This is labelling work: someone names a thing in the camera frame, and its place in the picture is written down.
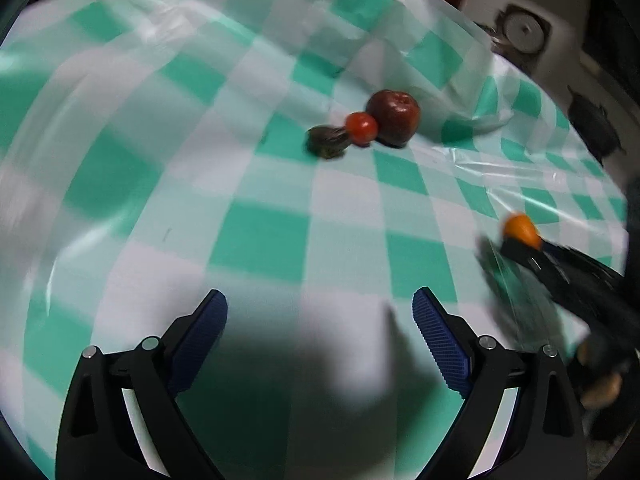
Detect green white checked tablecloth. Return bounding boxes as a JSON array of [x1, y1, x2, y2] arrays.
[[0, 0, 631, 480]]

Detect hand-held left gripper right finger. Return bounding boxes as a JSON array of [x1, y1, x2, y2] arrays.
[[411, 286, 588, 480]]

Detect black cooking pot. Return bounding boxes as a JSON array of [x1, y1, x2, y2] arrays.
[[567, 85, 627, 161]]

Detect dark red apple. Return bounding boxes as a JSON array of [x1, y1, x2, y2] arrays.
[[366, 89, 421, 147]]

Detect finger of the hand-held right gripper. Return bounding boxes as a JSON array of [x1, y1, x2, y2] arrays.
[[500, 237, 593, 311], [541, 241, 627, 286]]

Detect orange mandarin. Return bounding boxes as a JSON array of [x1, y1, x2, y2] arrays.
[[503, 213, 543, 251]]

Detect dark brown mushroom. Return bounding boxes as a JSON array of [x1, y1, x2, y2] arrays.
[[306, 126, 351, 158]]

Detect red tomato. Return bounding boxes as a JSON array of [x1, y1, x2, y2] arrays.
[[346, 112, 379, 143]]

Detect grey rice cooker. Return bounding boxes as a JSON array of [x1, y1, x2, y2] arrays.
[[492, 4, 551, 61]]

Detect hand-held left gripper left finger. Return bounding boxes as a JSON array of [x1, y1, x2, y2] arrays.
[[55, 288, 229, 480]]

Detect person's right hand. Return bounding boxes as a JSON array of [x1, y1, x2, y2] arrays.
[[574, 340, 626, 411]]

